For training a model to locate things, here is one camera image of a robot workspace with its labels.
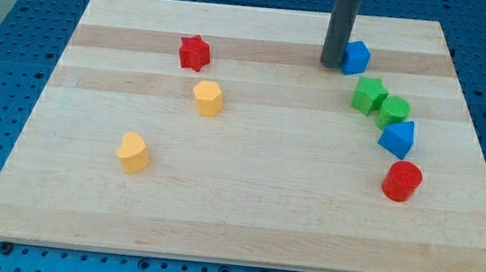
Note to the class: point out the yellow hexagon block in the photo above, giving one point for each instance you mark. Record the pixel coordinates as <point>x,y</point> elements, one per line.
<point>208,98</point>

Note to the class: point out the light wooden board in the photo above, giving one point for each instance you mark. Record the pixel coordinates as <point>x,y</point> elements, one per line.
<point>287,175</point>

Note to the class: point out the blue cube block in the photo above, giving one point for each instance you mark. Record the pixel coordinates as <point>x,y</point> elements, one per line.
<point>356,58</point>

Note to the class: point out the blue triangular prism block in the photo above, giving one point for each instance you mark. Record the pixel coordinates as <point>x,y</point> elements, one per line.
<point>398,138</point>

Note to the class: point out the green cylinder block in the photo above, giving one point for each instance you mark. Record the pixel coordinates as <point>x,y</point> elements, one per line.
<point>393,109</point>

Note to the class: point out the red cylinder block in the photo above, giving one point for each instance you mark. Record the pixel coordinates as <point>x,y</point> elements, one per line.
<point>401,181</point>

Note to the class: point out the green star block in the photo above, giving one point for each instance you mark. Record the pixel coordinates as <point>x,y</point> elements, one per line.
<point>369,95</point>

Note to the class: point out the red star block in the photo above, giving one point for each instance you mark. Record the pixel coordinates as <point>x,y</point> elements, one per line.
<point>194,53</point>

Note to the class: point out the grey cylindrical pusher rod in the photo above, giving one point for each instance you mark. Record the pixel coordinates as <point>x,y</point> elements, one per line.
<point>340,26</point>

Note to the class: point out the yellow heart block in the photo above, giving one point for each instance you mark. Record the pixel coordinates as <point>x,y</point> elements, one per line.
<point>133,154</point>

